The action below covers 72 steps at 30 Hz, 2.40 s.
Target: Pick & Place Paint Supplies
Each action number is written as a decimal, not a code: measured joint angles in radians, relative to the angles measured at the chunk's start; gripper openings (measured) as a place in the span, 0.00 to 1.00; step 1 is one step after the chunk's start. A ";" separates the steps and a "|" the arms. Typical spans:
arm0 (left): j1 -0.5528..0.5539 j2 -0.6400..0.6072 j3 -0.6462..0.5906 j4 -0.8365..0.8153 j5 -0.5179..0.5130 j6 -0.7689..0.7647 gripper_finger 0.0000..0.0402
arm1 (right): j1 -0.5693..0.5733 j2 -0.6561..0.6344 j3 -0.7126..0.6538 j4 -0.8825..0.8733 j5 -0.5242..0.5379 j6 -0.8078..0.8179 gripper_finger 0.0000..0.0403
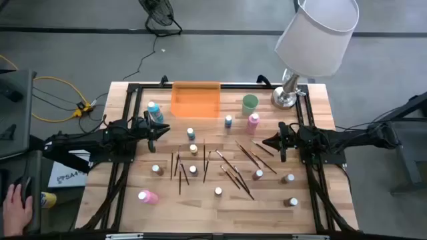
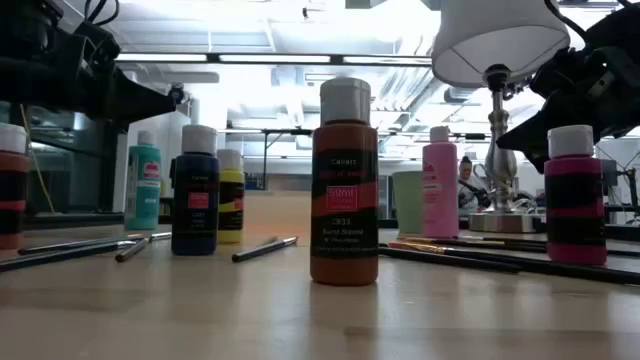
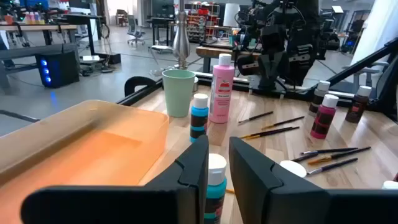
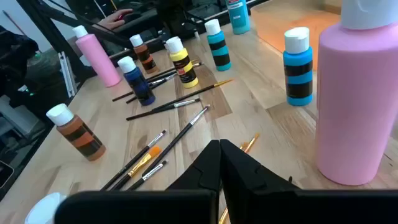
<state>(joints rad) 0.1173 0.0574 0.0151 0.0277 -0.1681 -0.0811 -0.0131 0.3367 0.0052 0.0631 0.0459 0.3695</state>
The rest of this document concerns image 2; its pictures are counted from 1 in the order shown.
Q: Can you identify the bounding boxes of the clear plastic lamp wrap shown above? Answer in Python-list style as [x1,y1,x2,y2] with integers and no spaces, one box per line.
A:
[472,162,539,214]

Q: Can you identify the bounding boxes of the yellow paint bottle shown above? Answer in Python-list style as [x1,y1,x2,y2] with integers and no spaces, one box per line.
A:
[217,148,246,245]

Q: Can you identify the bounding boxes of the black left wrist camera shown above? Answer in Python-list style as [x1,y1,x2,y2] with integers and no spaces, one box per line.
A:
[74,20,122,69]

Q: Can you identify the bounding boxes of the black monitor on stand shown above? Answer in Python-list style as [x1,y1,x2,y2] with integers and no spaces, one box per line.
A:
[599,158,620,190]

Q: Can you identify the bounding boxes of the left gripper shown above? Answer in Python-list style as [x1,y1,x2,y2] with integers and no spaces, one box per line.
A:
[54,57,179,121]

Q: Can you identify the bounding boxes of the pale green plastic cup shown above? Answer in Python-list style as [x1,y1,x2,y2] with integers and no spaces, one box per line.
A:
[391,170,425,237]

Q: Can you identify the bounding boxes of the yellow cable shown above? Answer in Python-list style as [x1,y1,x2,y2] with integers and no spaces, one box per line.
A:
[19,103,57,215]

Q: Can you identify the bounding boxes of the silver lamp white shade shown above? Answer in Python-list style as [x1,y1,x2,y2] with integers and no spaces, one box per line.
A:
[431,0,571,234]

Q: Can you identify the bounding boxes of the tall teal paint bottle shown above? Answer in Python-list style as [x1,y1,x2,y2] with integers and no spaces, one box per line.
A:
[124,129,163,231]

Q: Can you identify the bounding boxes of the right paintbrushes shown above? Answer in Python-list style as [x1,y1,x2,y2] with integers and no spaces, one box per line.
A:
[387,241,640,287]

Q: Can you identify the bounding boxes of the rust brown paint bottle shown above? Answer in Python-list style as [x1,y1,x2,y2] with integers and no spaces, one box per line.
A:
[0,122,31,250]

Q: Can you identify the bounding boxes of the tall pink paint bottle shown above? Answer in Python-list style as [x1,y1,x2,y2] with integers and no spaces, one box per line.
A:
[422,125,460,240]

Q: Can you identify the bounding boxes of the person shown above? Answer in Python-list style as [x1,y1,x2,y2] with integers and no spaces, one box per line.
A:
[457,155,494,211]

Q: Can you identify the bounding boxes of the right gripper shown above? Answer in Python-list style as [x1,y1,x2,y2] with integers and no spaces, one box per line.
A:
[494,44,640,174]

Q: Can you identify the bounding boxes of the black background rig frame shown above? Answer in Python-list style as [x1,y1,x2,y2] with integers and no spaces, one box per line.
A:
[227,127,314,192]

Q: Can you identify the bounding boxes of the ceiling light strip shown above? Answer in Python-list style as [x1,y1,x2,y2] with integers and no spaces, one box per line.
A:
[114,52,434,65]

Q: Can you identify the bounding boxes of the dark blue paint bottle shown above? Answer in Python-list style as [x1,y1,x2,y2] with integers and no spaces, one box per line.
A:
[170,124,221,257]

